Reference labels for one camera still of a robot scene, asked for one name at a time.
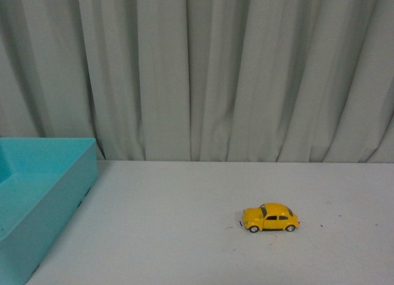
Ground yellow beetle toy car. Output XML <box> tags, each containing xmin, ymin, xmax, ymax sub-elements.
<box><xmin>240</xmin><ymin>203</ymin><xmax>300</xmax><ymax>233</ymax></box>

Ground grey pleated curtain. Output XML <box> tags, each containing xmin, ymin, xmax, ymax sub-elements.
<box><xmin>1</xmin><ymin>0</ymin><xmax>393</xmax><ymax>163</ymax></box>

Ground turquoise storage box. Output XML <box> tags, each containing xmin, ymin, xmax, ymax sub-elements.
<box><xmin>1</xmin><ymin>138</ymin><xmax>98</xmax><ymax>284</ymax></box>

